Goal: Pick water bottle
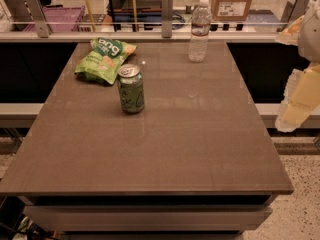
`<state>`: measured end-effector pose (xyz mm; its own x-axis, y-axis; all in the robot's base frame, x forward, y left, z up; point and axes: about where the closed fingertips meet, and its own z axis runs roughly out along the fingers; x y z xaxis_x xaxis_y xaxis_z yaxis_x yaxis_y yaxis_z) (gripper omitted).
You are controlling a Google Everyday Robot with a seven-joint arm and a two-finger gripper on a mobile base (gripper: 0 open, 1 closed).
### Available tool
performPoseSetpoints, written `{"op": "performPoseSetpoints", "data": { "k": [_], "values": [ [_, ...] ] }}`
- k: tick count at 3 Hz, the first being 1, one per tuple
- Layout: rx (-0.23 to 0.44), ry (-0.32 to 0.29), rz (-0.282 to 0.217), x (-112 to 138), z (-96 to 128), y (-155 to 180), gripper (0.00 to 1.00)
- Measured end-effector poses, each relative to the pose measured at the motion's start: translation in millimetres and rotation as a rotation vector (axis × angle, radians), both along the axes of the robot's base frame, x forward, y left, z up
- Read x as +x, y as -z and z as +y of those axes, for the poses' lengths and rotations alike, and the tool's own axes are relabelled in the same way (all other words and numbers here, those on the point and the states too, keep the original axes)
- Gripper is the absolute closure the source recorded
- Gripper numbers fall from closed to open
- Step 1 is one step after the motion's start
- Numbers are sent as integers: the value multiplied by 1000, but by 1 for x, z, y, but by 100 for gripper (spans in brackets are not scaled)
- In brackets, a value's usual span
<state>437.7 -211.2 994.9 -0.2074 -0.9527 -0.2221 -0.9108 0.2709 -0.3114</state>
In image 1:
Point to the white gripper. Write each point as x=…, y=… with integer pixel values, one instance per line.
x=310, y=34

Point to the clear plastic water bottle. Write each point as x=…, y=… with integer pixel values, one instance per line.
x=200, y=27

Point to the cardboard box with label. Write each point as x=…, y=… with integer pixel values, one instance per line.
x=230, y=10

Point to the brown table with drawers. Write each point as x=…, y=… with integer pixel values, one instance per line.
x=197, y=157

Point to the black metal cart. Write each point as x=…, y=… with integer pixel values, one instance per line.
x=140, y=13

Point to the green soda can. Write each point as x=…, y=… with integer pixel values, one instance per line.
x=130, y=86

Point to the green snack chip bag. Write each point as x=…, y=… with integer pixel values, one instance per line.
x=103, y=61

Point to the purple plastic crate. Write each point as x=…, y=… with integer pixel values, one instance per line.
x=63, y=19

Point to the grey metal railing post right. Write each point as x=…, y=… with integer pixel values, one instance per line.
x=294, y=9

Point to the grey metal railing post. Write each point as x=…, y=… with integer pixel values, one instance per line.
x=40, y=23
x=294, y=9
x=167, y=11

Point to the grey metal railing post middle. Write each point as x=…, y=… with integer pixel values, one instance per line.
x=167, y=11

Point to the yellow broom handle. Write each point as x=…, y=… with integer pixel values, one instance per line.
x=88, y=6

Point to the grey metal railing post left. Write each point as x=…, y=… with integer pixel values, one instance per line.
x=40, y=23

